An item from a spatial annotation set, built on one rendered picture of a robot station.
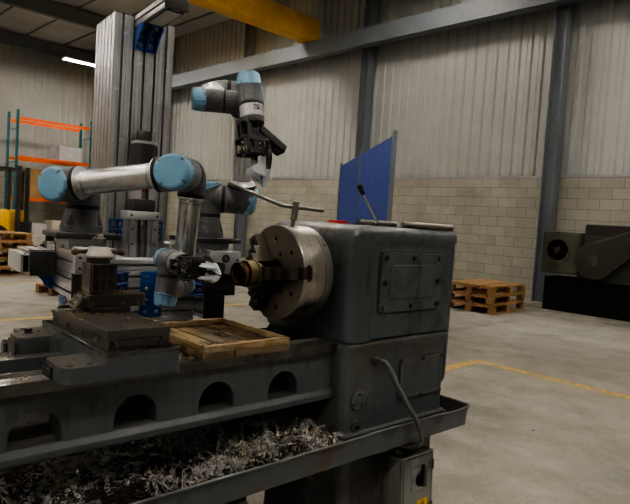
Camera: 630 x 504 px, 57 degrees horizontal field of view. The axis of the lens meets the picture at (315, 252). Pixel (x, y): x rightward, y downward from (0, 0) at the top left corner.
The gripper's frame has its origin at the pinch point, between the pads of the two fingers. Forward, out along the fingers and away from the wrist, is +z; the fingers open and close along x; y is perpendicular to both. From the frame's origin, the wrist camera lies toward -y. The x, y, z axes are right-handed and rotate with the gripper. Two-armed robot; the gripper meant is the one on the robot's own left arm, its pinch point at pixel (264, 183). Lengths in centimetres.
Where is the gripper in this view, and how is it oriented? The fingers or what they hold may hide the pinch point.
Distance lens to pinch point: 180.4
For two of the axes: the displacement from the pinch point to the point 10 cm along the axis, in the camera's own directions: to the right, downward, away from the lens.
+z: 1.1, 9.8, -1.5
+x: 6.6, -1.8, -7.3
